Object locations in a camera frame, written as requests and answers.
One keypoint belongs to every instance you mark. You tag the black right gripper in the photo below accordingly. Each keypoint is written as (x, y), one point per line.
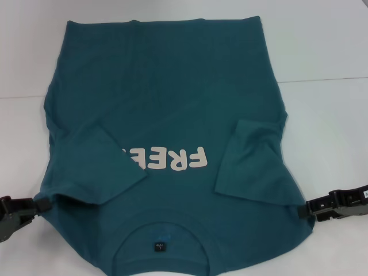
(342, 202)

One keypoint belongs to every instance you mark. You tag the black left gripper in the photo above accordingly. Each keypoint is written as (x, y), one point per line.
(8, 215)

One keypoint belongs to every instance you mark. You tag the teal blue FREE! t-shirt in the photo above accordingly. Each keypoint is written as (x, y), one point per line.
(172, 100)

